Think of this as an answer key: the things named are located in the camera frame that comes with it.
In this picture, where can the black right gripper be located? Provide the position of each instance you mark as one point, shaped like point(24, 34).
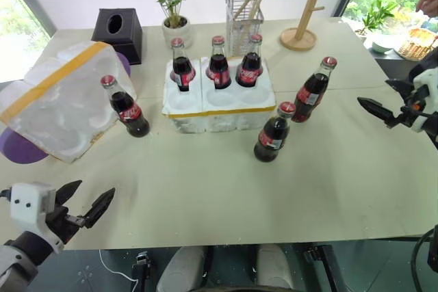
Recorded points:
point(415, 107)

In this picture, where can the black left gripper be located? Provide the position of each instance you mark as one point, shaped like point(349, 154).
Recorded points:
point(63, 223)

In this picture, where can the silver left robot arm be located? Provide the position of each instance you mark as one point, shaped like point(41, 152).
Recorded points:
point(17, 264)

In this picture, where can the glass cola bottle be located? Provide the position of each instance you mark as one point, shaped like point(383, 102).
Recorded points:
point(131, 114)
point(270, 138)
point(250, 69)
point(181, 69)
point(219, 66)
point(309, 95)

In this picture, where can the white foam lid yellow tape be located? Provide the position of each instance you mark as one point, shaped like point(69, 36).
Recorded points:
point(58, 107)

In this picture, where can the white foam bottle tray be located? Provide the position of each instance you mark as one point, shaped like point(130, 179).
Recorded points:
point(219, 110)

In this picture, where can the black tissue box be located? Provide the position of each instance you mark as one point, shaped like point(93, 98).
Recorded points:
point(128, 40)

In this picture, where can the bystander bare hand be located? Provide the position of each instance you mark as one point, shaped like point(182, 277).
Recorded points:
point(429, 3)

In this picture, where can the wicker basket with bread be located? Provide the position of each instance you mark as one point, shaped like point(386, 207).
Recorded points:
point(419, 44)

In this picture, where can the purple plate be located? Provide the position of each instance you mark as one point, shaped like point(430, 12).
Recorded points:
point(17, 150)

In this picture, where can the small green potted plant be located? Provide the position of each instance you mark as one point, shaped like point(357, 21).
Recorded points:
point(376, 15)

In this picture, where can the black table clamp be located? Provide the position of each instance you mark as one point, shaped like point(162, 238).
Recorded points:
point(141, 266)
point(313, 254)

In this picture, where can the wooden mug tree stand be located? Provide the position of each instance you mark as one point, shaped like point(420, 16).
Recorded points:
point(306, 22)

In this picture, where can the white rounded cover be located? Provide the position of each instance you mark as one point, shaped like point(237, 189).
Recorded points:
point(273, 266)
point(183, 269)

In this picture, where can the metal mesh utensil holder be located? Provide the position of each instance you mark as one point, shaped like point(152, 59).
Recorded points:
point(244, 32)

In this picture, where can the black table leg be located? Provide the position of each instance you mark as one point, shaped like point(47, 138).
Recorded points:
point(333, 268)

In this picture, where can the potted green plant white pot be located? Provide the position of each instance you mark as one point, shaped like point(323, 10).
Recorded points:
point(176, 27)

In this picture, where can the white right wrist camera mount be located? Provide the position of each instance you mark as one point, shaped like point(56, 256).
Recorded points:
point(426, 78)

